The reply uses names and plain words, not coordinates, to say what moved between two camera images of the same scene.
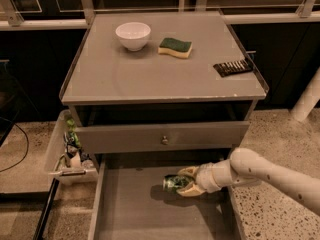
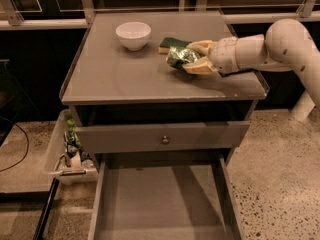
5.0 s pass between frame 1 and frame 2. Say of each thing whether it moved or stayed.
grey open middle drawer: stayed
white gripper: moved
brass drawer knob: stayed
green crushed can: moved
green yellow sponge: stayed
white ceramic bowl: stayed
